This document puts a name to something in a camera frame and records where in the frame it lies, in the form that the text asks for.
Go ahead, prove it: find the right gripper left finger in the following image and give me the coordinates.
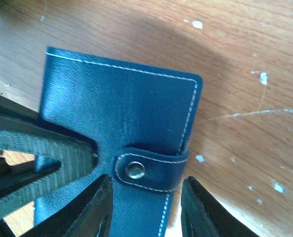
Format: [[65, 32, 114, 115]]
[[23, 174, 113, 237]]

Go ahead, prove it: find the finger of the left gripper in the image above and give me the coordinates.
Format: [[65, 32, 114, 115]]
[[0, 95, 94, 219]]

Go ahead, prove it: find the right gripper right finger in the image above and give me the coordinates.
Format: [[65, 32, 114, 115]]
[[181, 176, 257, 237]]

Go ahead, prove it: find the blue leather card holder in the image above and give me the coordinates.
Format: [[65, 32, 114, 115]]
[[35, 47, 203, 237]]

